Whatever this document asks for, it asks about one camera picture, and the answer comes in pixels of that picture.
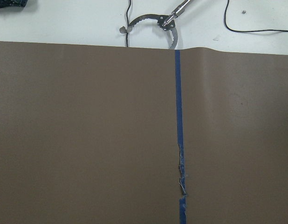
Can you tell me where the metal reacher grabber tool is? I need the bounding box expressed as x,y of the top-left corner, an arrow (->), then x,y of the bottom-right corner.
119,0 -> 193,49

